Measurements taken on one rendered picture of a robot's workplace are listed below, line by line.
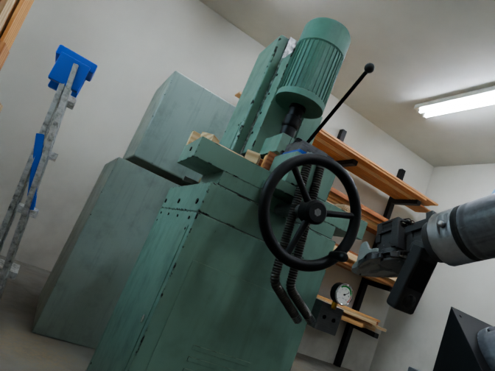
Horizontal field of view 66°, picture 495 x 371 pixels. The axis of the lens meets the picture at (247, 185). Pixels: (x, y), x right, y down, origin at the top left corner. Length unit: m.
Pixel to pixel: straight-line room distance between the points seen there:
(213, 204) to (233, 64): 2.95
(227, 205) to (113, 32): 2.78
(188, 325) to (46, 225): 2.46
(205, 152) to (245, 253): 0.30
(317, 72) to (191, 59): 2.50
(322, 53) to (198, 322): 0.93
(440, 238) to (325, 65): 0.84
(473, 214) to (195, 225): 0.65
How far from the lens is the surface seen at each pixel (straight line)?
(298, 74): 1.32
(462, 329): 1.17
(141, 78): 3.57
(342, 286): 1.17
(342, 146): 3.77
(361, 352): 4.96
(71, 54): 1.80
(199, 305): 1.05
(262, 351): 1.16
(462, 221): 0.65
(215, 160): 1.04
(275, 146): 1.26
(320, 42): 1.39
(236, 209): 1.05
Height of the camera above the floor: 0.63
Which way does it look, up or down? 11 degrees up
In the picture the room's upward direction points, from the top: 23 degrees clockwise
